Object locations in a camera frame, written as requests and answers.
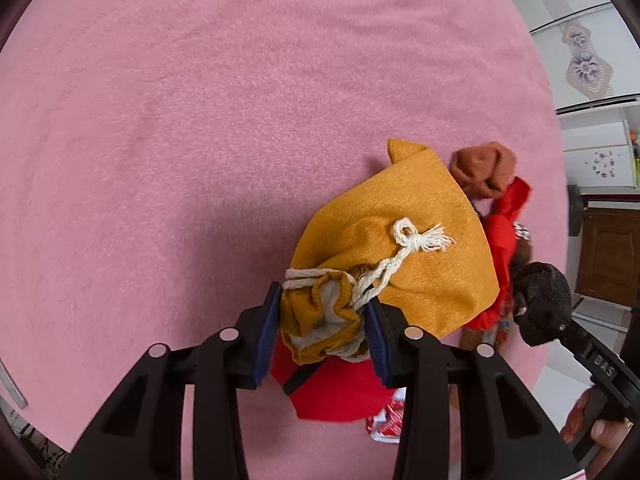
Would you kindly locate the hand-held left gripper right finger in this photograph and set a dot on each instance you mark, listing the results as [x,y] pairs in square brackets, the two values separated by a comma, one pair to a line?
[376,345]

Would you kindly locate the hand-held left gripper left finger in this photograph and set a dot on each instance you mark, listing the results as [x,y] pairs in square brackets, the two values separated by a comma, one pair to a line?
[266,335]

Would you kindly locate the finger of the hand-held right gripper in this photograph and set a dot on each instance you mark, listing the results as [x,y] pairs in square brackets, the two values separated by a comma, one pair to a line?
[595,360]

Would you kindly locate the dark grey fuzzy sock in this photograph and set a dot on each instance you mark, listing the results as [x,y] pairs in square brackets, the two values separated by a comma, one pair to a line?
[542,285]

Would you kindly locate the brown sock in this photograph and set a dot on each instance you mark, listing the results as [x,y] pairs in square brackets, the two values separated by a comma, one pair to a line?
[482,167]

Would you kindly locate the person's right hand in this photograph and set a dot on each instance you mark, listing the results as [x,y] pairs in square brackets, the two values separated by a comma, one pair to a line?
[612,435]

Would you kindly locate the red cloth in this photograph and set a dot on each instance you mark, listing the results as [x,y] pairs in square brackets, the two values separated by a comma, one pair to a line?
[500,230]
[340,390]

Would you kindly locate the red white snack wrapper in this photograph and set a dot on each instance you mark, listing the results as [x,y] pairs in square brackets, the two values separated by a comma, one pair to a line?
[387,422]

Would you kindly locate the wooden door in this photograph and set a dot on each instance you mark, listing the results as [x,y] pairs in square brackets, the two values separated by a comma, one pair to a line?
[610,255]

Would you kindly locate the white cabinet with flower sticker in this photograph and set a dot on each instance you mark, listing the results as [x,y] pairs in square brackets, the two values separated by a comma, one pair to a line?
[600,160]

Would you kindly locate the pink blanket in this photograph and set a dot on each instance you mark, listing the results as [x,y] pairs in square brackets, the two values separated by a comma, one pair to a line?
[200,110]

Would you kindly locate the white wardrobe with flower panel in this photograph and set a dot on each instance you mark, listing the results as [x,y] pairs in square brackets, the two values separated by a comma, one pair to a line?
[585,55]

